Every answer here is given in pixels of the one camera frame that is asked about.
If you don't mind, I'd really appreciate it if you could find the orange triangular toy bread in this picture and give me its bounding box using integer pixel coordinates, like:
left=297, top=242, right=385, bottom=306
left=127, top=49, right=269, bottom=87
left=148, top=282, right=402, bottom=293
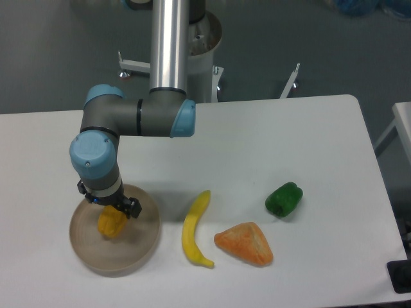
left=214, top=222, right=274, bottom=266

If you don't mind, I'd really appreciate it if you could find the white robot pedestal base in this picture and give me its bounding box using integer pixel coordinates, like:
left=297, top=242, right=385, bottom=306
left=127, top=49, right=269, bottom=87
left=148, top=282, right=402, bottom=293
left=118, top=10, right=300, bottom=103

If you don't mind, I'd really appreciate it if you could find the yellow toy bell pepper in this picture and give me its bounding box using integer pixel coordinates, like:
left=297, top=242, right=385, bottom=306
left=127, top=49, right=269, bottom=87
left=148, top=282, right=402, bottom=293
left=98, top=206, right=127, bottom=239

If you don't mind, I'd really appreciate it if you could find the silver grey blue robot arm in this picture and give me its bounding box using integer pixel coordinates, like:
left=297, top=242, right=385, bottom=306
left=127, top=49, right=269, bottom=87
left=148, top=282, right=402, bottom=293
left=69, top=1, right=206, bottom=219

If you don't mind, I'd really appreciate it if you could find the black device at table edge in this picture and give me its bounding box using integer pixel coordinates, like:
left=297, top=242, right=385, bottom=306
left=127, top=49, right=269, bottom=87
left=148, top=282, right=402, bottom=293
left=387, top=259, right=411, bottom=294

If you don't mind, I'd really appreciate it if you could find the yellow toy banana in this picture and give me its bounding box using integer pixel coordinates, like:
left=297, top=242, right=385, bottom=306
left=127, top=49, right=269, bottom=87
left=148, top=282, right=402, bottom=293
left=181, top=190, right=214, bottom=268

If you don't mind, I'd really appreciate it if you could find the green toy bell pepper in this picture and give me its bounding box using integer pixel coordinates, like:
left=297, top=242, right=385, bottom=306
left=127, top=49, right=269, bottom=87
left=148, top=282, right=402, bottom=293
left=265, top=182, right=303, bottom=218

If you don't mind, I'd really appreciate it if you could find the beige round plate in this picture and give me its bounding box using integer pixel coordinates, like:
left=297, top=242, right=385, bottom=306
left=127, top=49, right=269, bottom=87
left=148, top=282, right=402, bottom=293
left=69, top=184, right=161, bottom=277

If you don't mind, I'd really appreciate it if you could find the blue bag in background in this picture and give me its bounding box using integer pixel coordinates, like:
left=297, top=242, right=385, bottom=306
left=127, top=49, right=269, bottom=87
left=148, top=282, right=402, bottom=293
left=331, top=0, right=410, bottom=22

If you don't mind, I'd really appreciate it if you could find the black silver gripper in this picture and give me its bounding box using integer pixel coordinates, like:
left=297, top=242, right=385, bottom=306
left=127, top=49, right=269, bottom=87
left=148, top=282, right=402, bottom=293
left=77, top=179, right=142, bottom=219

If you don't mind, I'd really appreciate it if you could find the white side table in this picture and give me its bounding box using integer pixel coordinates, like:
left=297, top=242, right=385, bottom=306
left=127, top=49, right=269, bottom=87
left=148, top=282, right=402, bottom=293
left=373, top=102, right=410, bottom=161

